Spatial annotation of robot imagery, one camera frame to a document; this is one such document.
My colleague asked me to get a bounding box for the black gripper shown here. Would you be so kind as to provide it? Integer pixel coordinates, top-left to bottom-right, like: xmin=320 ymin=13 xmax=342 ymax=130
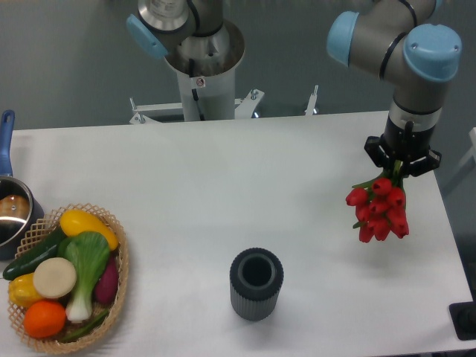
xmin=364 ymin=110 xmax=442 ymax=177

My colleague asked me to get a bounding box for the red tulip bouquet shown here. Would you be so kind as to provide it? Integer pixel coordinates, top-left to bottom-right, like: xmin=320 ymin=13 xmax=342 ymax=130
xmin=345 ymin=161 xmax=410 ymax=243

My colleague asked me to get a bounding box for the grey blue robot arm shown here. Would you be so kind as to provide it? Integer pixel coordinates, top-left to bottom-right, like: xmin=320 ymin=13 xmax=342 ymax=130
xmin=327 ymin=1 xmax=463 ymax=178

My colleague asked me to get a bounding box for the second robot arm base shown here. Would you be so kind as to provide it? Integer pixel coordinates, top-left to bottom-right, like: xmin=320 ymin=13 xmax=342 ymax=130
xmin=126 ymin=1 xmax=245 ymax=77

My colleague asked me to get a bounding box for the black device at edge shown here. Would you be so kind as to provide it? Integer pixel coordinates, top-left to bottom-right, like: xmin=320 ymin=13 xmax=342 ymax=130
xmin=448 ymin=301 xmax=475 ymax=341

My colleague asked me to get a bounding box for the dark grey ribbed vase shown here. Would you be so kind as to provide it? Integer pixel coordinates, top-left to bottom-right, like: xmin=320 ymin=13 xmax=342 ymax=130
xmin=229 ymin=248 xmax=284 ymax=321

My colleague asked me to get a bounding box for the white metal robot stand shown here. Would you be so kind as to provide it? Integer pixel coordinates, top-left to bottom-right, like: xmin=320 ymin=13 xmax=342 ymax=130
xmin=129 ymin=68 xmax=319 ymax=124

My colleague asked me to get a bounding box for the purple sweet potato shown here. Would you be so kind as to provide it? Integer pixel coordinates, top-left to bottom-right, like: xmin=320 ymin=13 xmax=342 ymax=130
xmin=94 ymin=256 xmax=119 ymax=305

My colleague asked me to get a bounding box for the green bok choy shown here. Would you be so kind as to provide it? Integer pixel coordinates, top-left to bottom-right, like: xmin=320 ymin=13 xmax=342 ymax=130
xmin=58 ymin=231 xmax=110 ymax=324

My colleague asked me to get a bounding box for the yellow squash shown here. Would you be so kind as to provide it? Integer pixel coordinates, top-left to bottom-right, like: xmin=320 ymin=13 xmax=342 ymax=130
xmin=59 ymin=209 xmax=119 ymax=251

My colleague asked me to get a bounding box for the green chili pepper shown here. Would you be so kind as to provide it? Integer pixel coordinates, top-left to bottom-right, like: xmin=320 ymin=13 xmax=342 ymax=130
xmin=59 ymin=309 xmax=109 ymax=343

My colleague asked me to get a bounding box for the dark green cucumber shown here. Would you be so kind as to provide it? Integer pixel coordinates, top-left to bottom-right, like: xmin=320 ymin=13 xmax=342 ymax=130
xmin=3 ymin=228 xmax=66 ymax=281

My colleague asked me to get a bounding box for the beige round disc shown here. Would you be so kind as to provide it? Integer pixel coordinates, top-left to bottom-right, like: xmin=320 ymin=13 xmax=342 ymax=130
xmin=33 ymin=257 xmax=77 ymax=299

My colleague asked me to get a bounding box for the orange fruit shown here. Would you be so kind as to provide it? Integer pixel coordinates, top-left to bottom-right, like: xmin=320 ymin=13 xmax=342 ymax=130
xmin=23 ymin=300 xmax=66 ymax=339

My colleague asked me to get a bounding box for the yellow bell pepper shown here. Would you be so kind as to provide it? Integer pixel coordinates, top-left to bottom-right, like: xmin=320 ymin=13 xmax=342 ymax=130
xmin=8 ymin=273 xmax=45 ymax=308

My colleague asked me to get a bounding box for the blue handled saucepan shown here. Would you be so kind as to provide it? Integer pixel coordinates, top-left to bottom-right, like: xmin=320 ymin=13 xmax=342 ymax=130
xmin=1 ymin=109 xmax=44 ymax=261

